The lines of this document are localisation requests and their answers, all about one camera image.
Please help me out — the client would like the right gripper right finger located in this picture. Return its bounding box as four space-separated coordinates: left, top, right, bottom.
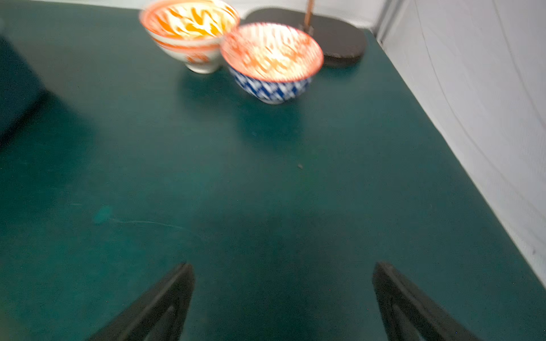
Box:
372 261 479 340

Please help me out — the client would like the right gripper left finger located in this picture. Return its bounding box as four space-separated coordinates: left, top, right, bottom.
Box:
89 263 195 340

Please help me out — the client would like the green table mat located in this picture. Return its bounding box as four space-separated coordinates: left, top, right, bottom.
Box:
1 1 545 340

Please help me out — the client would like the brown metal cup stand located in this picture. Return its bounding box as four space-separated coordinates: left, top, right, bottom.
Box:
243 7 368 68

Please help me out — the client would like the orange patterned bowl left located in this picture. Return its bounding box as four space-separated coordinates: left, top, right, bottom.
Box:
139 0 240 75

